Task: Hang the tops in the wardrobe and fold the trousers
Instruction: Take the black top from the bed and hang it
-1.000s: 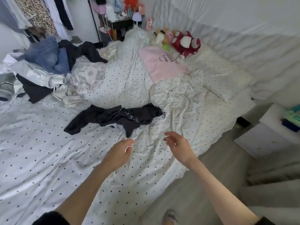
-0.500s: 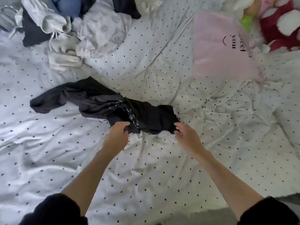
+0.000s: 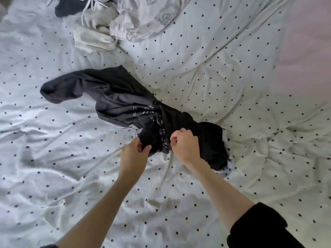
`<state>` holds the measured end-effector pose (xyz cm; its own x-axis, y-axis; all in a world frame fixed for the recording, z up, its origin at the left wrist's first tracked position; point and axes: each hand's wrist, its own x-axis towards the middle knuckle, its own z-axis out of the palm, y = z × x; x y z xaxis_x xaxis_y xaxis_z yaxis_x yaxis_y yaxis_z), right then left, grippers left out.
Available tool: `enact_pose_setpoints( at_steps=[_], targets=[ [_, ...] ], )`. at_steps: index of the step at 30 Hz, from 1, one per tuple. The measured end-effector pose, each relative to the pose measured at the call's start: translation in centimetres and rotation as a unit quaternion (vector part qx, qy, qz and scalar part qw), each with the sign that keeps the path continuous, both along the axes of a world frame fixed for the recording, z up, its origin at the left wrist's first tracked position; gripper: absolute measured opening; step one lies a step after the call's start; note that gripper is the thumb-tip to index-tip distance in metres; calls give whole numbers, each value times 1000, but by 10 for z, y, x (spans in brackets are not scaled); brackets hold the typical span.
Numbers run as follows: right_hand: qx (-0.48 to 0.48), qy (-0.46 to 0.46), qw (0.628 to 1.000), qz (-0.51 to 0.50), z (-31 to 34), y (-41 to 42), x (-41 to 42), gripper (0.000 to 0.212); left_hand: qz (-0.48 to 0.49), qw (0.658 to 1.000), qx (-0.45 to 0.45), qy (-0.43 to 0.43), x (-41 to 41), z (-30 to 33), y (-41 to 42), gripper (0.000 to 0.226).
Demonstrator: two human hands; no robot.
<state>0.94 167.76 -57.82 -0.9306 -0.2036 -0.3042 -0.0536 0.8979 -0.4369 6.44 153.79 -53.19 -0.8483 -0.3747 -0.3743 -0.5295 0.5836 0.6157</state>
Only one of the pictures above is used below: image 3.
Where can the person's right hand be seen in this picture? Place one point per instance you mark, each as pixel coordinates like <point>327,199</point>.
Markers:
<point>186,147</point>

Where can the person's left hand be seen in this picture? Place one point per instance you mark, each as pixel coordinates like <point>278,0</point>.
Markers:
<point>133,160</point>

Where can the charcoal black clothes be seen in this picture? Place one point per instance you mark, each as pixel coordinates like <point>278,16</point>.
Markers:
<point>77,82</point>

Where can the cream patterned pyjama top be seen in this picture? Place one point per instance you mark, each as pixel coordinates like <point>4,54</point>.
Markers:
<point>145,15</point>

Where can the black garment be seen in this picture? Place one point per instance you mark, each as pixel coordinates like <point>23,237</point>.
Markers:
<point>70,5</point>

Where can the person's left forearm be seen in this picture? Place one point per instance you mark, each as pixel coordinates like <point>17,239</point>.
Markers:
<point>95,217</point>

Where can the person's right forearm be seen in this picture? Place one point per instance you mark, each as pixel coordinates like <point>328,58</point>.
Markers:
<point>222,191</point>

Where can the white dotted bed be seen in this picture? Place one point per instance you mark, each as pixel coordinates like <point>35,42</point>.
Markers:
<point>248,100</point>

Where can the person's black right sleeve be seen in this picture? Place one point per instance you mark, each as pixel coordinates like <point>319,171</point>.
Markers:
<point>264,227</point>

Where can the person's black sleeve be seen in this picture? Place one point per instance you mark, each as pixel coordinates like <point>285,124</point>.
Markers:
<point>264,227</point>
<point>49,246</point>

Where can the person's black left sleeve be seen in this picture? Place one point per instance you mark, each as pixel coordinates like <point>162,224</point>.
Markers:
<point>49,246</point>

